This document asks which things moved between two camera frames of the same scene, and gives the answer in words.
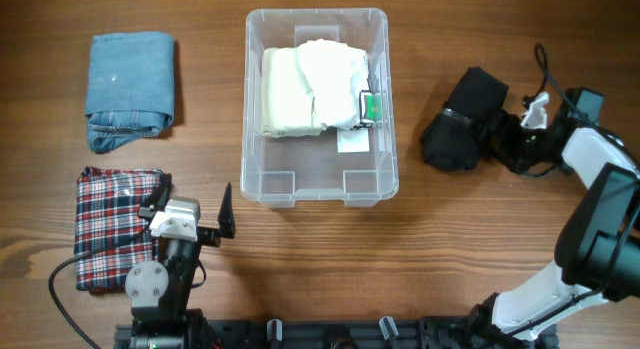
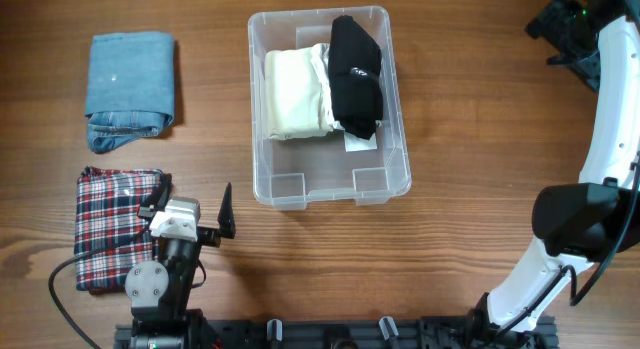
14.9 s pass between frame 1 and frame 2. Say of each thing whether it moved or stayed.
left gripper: stayed
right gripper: moved
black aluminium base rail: stayed
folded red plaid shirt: stayed
